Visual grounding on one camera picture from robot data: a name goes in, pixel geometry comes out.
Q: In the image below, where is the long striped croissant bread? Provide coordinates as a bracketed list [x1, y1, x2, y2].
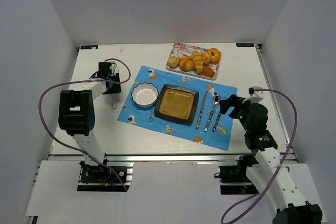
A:
[192, 50, 204, 74]

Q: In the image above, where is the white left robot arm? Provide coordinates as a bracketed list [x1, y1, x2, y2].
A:
[58, 61, 121, 170]

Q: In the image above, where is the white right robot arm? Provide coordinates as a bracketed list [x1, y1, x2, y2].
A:
[219, 89, 322, 223]

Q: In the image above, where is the dark brown bread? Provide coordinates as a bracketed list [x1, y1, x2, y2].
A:
[201, 67, 215, 78]

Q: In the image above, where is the orange striped bread roll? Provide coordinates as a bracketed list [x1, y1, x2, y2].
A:
[179, 55, 195, 72]

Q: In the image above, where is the left blue corner label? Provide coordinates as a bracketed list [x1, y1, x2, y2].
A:
[80, 45, 98, 50]

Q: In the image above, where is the blue corner label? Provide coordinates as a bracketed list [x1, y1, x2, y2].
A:
[236, 42, 255, 48]
[80, 45, 98, 50]

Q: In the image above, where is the white scalloped bowl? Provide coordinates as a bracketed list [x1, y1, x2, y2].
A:
[131, 82, 159, 108]

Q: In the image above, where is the blue cartoon placemat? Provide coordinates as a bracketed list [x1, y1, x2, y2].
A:
[118, 66, 238, 150]

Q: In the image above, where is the glazed bagel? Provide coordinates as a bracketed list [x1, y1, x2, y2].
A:
[206, 48, 222, 64]

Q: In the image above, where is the small orange bun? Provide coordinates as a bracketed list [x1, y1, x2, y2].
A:
[201, 52, 211, 65]

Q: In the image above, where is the right blue corner label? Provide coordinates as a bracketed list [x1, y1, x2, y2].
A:
[236, 42, 255, 48]

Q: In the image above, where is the black square plate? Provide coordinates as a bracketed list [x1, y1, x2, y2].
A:
[154, 84, 199, 124]

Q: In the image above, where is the round pale bun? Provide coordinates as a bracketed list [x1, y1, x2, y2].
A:
[167, 56, 180, 69]

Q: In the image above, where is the floral serving tray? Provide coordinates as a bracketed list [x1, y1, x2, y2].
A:
[166, 42, 221, 80]

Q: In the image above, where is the spoon patterned handle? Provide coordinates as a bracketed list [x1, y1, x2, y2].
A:
[204, 92, 221, 132]

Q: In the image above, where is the fork patterned handle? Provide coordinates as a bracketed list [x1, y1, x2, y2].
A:
[212, 97, 227, 133]

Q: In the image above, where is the table knife patterned handle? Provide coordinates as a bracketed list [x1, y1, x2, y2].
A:
[195, 91, 208, 130]

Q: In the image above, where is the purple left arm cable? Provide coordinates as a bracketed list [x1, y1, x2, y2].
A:
[38, 58, 131, 192]

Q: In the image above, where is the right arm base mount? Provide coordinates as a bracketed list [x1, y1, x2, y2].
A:
[214, 154, 258, 195]

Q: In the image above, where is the aluminium table frame rail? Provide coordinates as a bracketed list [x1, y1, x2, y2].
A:
[47, 43, 299, 163]

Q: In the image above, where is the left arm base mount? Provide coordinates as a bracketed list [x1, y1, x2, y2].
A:
[77, 159, 133, 192]

